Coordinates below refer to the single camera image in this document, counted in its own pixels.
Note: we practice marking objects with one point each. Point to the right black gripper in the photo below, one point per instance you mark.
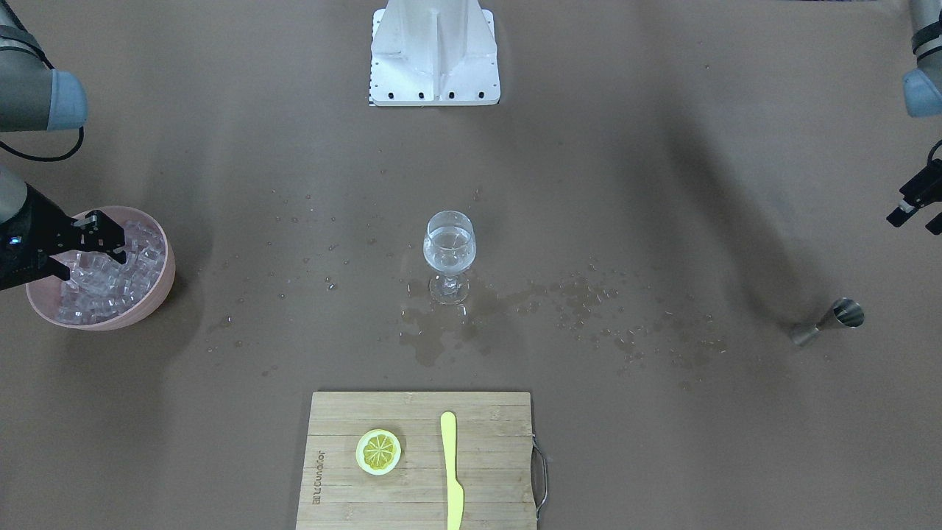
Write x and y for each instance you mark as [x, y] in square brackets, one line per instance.
[45, 227]

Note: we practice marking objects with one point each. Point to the steel jigger cup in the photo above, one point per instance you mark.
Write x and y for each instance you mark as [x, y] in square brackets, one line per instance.
[843, 313]

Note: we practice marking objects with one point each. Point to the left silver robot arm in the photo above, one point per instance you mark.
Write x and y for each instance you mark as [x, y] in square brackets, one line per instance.
[922, 85]

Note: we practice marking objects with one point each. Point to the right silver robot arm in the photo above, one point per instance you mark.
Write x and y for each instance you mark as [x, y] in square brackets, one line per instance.
[38, 97]

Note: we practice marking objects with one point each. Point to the pink bowl of ice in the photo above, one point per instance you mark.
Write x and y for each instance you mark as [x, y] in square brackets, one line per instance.
[103, 294]

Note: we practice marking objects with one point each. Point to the clear wine glass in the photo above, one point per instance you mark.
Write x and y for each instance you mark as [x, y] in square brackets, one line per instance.
[449, 249]

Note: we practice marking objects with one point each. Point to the yellow lemon slice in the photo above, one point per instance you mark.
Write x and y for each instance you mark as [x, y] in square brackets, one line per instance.
[378, 452]

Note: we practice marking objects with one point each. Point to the yellow plastic knife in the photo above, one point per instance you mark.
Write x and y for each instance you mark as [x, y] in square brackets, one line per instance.
[453, 489]

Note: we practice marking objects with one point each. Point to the bamboo cutting board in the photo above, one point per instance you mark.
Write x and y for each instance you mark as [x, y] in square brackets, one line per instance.
[494, 461]

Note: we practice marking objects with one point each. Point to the white camera pillar base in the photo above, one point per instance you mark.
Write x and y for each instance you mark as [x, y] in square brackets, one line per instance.
[441, 53]

